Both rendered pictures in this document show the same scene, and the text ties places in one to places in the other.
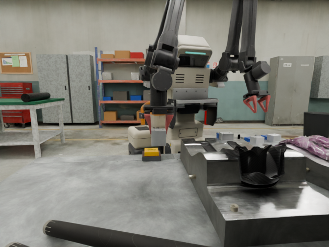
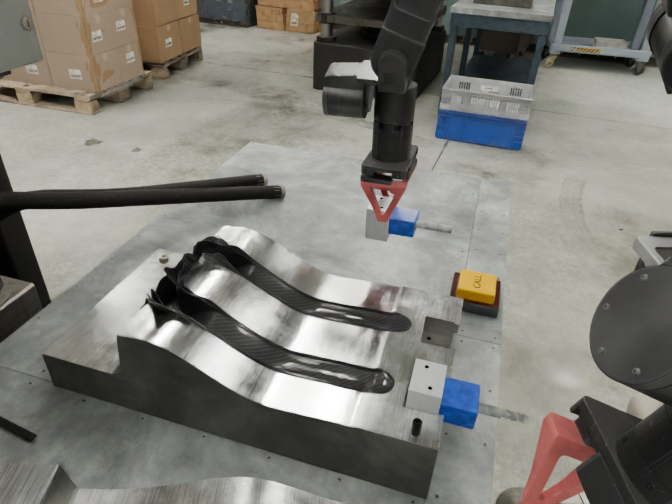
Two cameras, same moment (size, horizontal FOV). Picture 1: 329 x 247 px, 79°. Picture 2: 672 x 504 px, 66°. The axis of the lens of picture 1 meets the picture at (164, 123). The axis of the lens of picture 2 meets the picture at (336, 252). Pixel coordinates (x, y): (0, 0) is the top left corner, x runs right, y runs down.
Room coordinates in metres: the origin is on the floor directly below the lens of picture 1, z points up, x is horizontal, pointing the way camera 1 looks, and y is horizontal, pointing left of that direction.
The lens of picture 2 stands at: (0.87, -0.67, 1.34)
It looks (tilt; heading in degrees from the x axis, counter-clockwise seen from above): 34 degrees down; 111
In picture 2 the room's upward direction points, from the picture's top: 3 degrees clockwise
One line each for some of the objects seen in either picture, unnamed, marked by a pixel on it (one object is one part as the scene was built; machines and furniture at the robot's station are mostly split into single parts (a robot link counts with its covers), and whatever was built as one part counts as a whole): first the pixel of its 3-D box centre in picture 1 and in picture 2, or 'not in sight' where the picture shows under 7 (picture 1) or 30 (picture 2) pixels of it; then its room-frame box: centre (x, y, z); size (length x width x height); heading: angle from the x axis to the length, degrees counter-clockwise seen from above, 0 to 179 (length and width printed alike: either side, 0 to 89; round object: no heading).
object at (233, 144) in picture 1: (236, 147); (270, 307); (0.62, -0.23, 0.92); 0.35 x 0.16 x 0.09; 5
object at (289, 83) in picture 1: (288, 92); not in sight; (5.89, -3.60, 0.98); 1.00 x 0.47 x 1.95; 92
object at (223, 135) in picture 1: (222, 136); (467, 404); (0.88, -0.26, 0.89); 0.13 x 0.05 x 0.05; 6
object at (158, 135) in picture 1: (157, 134); (409, 222); (0.73, 0.02, 0.94); 0.13 x 0.05 x 0.05; 5
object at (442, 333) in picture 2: not in sight; (437, 342); (0.82, -0.15, 0.87); 0.05 x 0.05 x 0.04; 5
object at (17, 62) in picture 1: (15, 62); not in sight; (5.96, 4.26, 1.80); 0.90 x 0.03 x 0.60; 92
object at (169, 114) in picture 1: (162, 120); (386, 190); (0.69, 0.01, 0.99); 0.07 x 0.07 x 0.09; 5
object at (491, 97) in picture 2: not in sight; (487, 97); (0.50, 3.10, 0.28); 0.61 x 0.41 x 0.15; 2
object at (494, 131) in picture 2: not in sight; (482, 121); (0.50, 3.11, 0.11); 0.61 x 0.41 x 0.22; 2
